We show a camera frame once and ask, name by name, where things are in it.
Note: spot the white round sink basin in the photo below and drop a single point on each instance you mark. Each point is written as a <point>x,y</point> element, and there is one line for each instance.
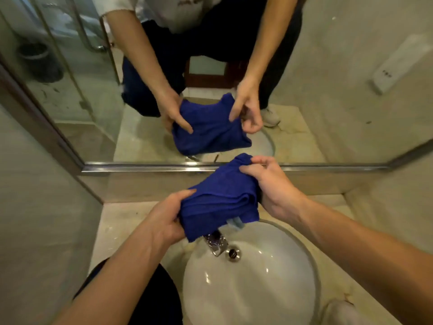
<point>250,284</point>

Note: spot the person's right hand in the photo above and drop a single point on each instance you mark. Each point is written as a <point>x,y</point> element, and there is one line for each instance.
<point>277,192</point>

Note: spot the blue cleaning cloth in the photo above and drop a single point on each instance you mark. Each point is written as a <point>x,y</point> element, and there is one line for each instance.
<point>220,199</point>

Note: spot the white wall box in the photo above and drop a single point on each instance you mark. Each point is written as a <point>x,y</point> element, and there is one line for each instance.
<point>401,62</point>

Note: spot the black waste bin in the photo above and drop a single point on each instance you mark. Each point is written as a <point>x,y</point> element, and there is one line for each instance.
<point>40,60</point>

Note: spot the person's left hand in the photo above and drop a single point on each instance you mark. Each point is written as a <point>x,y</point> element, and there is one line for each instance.
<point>165,221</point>

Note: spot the wall mirror with steel frame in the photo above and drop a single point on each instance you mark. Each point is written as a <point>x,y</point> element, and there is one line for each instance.
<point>338,98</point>

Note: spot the person's left thumb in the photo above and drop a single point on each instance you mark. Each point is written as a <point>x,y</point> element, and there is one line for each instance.
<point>184,194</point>

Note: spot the person's white shoe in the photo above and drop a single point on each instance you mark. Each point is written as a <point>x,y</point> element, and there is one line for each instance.
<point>345,314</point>

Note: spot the person's right thumb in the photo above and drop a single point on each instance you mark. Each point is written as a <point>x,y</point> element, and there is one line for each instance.
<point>251,169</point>

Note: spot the chrome faucet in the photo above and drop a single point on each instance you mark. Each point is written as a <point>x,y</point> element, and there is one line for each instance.
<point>215,243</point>

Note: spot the person's left forearm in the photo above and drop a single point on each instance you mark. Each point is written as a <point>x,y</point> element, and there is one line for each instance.
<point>115,280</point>

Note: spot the person's right forearm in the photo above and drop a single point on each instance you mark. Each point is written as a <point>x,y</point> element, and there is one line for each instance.
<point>365,257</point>

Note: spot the person's black trousers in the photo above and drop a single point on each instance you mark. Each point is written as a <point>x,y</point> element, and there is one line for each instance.
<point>159,301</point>

